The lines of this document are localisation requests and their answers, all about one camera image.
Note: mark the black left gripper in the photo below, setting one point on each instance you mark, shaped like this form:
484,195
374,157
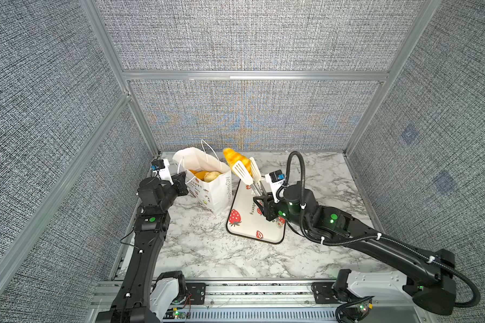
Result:
179,183

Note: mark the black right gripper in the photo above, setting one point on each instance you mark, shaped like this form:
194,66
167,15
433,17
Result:
270,211

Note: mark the striped croissant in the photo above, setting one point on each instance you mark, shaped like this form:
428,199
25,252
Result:
200,175
232,157

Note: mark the round bun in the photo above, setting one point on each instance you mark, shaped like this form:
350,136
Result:
211,176

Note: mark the white paper gift bag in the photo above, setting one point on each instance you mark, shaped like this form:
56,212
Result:
215,195

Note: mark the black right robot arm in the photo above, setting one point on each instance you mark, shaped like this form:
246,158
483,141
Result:
429,281

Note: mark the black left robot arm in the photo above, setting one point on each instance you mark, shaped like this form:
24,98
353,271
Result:
139,300

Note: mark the white strawberry-print tray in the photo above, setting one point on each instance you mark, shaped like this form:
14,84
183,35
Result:
246,220

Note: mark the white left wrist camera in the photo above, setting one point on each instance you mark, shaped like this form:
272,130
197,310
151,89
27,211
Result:
160,168

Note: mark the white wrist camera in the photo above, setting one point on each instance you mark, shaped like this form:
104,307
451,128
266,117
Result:
160,168
275,179

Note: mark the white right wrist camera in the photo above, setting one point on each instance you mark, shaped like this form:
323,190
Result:
275,179

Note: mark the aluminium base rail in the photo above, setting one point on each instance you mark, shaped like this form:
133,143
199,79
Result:
261,301

